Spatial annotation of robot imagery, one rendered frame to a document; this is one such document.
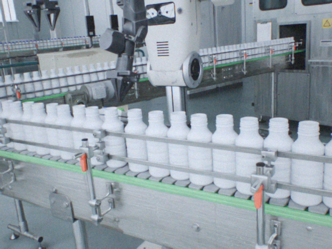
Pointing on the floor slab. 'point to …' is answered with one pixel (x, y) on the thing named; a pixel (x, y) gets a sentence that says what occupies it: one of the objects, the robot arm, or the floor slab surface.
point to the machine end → (313, 29)
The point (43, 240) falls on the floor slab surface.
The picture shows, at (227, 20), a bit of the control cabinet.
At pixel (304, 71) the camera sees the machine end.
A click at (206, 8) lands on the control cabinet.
